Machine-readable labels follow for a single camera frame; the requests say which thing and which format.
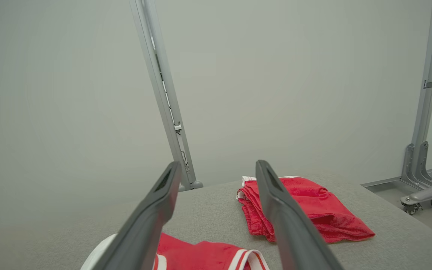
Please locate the grey metal wall post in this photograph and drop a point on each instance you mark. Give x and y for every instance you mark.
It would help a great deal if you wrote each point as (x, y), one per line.
(163, 93)

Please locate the red white printed jersey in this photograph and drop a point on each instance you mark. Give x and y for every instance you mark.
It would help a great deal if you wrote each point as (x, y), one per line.
(201, 255)

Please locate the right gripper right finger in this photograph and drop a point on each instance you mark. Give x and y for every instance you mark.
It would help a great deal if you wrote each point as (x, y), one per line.
(291, 232)

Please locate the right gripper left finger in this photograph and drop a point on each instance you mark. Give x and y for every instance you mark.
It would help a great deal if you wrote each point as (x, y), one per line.
(144, 225)

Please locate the grey frame base rail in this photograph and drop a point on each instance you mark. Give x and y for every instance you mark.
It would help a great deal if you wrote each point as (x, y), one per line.
(384, 183)

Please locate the grey bracketed frame post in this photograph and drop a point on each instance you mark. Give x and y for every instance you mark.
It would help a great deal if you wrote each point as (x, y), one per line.
(428, 93)

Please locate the red shorts with white stripe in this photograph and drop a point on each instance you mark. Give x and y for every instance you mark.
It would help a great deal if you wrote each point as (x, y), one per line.
(324, 210)

